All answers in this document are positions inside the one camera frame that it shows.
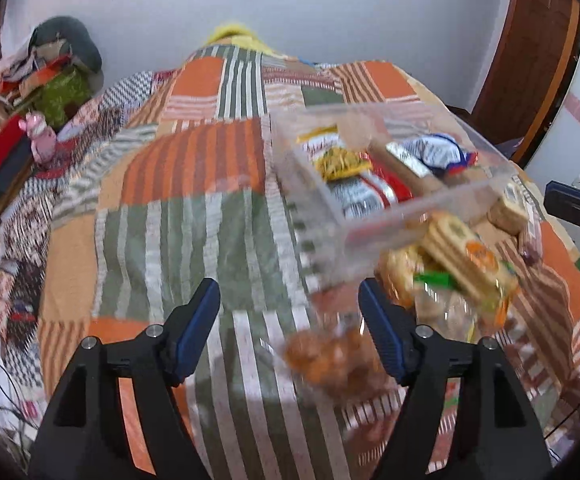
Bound round cookie packet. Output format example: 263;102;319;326
377;245;426;306

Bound pile of clothes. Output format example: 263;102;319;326
0;40;71;106

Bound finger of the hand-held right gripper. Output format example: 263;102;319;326
543;180;580;256

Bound brown wafer bar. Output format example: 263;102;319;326
367;140;443;196

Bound brown wooden door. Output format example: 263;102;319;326
470;0;580;163

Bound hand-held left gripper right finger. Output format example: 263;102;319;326
358;278;553;480

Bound clear packet with green label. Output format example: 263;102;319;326
412;270;481;341

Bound cracker packet with orange label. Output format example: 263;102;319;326
417;212;521;311

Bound small tan cracker packet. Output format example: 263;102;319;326
487;182;531;236

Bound yellow snack packet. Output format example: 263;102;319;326
296;127;373;183

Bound silver and gold snack bar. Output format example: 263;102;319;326
386;141;433;178

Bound red and white snack packet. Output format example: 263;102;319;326
327;170;413;218

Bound yellow pillow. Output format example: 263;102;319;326
206;21;291;58

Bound patchwork striped blanket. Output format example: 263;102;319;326
0;42;580;480

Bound clear plastic container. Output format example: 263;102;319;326
270;102;516;293

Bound pink plush toy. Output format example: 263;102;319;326
18;112;58;163

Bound blue and white snack packet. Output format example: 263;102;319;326
402;132;478;173

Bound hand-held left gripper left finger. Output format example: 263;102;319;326
27;277;222;480

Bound green patterned cloth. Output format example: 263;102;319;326
30;67;93;128

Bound dark red candy packet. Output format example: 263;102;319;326
520;210;543;266

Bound red box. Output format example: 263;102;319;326
0;120;33;201

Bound clear bag of orange snacks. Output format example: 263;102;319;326
260;310;396;401

